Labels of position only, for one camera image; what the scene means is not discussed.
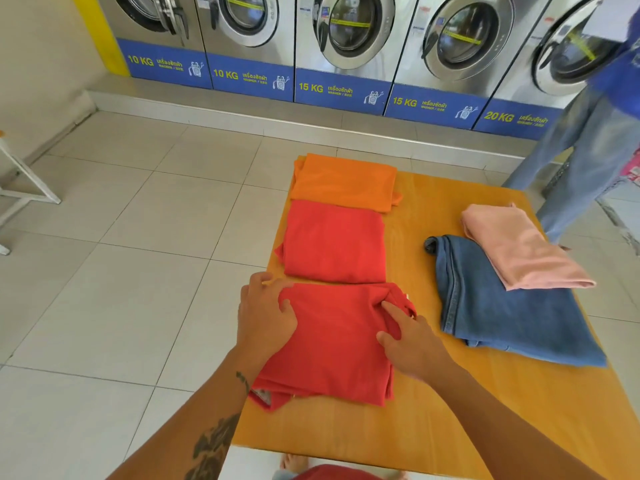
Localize person's right hand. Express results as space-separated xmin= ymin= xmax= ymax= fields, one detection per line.
xmin=376 ymin=301 xmax=453 ymax=386

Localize person's left hand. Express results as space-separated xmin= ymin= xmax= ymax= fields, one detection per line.
xmin=236 ymin=271 xmax=299 ymax=365

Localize large red garment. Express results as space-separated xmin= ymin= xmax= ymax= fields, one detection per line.
xmin=248 ymin=282 xmax=418 ymax=413

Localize person's right forearm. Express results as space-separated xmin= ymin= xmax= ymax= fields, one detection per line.
xmin=426 ymin=364 xmax=608 ymax=480

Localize person's left forearm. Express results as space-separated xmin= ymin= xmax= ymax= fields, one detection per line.
xmin=106 ymin=346 xmax=271 ymax=480

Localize small red folded garment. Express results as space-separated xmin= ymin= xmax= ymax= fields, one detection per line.
xmin=274 ymin=199 xmax=388 ymax=285

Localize folded blue jeans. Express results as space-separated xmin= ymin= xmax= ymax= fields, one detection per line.
xmin=424 ymin=235 xmax=608 ymax=368

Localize orange folded garment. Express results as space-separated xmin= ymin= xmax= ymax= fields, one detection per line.
xmin=289 ymin=153 xmax=404 ymax=214

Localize person's red shorts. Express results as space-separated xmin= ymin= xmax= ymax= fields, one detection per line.
xmin=295 ymin=465 xmax=383 ymax=480

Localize person's bare foot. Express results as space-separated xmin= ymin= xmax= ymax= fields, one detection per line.
xmin=280 ymin=454 xmax=313 ymax=480

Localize pink folded garment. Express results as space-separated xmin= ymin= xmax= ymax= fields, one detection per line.
xmin=460 ymin=203 xmax=597 ymax=292

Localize silver front-load washing machine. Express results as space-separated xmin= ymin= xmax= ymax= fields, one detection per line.
xmin=95 ymin=0 xmax=213 ymax=90
xmin=294 ymin=0 xmax=421 ymax=116
xmin=472 ymin=0 xmax=626 ymax=141
xmin=384 ymin=0 xmax=556 ymax=130
xmin=195 ymin=0 xmax=297 ymax=103

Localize pink patterned bag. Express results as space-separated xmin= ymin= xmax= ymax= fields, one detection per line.
xmin=620 ymin=147 xmax=640 ymax=188

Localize white metal frame stand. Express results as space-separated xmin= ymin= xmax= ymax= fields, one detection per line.
xmin=0 ymin=130 xmax=62 ymax=256

